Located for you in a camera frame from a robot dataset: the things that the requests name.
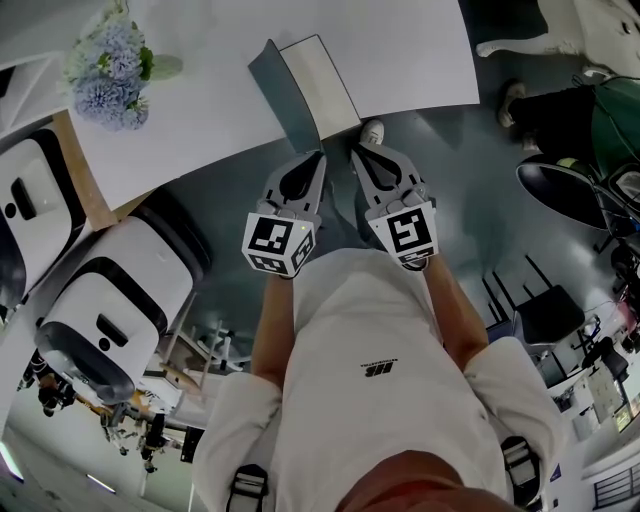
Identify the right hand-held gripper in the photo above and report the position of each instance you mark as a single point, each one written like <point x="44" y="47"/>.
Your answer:
<point x="410" y="235"/>

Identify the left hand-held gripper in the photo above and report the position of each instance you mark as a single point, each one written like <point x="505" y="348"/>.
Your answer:
<point x="272" y="240"/>

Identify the person's left forearm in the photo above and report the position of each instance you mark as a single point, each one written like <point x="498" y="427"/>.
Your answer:
<point x="272" y="330"/>

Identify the person's right forearm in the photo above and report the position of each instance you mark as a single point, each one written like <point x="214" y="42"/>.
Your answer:
<point x="455" y="315"/>

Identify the person's blue jeans leg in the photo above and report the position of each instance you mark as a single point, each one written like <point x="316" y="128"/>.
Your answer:
<point x="345" y="220"/>

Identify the person's white shoe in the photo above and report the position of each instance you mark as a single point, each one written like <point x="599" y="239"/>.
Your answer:
<point x="372" y="132"/>

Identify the person's white t-shirt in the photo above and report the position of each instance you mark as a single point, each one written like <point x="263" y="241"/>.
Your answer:
<point x="375" y="350"/>

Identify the white black equipment case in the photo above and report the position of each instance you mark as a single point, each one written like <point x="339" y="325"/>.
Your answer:
<point x="35" y="200"/>
<point x="130" y="295"/>

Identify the brown cardboard sheet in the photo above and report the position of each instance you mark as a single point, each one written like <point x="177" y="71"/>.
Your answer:
<point x="90" y="190"/>

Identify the black stool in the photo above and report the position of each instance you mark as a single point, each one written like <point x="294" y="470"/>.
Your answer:
<point x="550" y="312"/>

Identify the purple flowers in vase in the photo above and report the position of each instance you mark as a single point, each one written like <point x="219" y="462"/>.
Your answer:
<point x="107" y="85"/>

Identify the white dressing table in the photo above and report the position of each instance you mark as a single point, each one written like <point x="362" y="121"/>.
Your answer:
<point x="555" y="30"/>

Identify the person's head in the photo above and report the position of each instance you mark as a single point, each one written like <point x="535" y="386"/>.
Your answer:
<point x="425" y="482"/>

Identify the white shelf unit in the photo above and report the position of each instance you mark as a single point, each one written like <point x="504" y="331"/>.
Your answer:
<point x="30" y="30"/>

